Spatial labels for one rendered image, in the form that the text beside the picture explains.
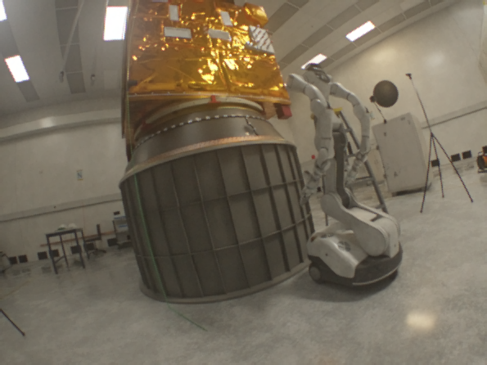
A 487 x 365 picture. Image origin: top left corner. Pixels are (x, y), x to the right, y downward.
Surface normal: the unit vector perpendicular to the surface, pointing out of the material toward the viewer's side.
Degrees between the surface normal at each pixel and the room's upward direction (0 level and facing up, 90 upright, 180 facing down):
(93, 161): 90
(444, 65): 90
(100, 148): 90
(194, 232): 90
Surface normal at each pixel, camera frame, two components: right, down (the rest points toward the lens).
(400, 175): -0.82, 0.15
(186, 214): -0.07, -0.05
